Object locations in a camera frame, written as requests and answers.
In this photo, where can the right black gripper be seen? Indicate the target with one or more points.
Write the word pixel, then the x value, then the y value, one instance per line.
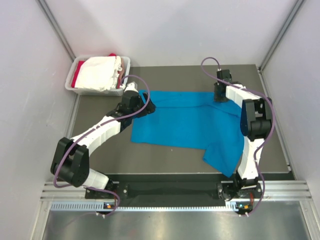
pixel 216 99

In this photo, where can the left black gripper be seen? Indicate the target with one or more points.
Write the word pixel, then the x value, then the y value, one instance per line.
pixel 149 107

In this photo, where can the blue t shirt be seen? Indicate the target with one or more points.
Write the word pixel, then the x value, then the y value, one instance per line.
pixel 194 120

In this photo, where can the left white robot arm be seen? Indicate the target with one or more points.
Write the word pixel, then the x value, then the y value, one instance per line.
pixel 71 161

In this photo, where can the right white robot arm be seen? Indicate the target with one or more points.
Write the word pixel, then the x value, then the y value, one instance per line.
pixel 255 125

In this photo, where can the white t shirt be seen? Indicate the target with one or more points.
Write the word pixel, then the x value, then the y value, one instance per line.
pixel 98 72

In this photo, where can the red t shirt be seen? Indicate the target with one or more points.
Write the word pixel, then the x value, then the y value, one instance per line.
pixel 77 72

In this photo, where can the white plastic bin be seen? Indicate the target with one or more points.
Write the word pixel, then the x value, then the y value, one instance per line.
pixel 98 75

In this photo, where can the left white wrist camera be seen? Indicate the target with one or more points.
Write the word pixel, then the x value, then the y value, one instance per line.
pixel 132 86

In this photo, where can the grey slotted cable duct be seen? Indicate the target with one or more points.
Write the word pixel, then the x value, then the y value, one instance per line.
pixel 90 206

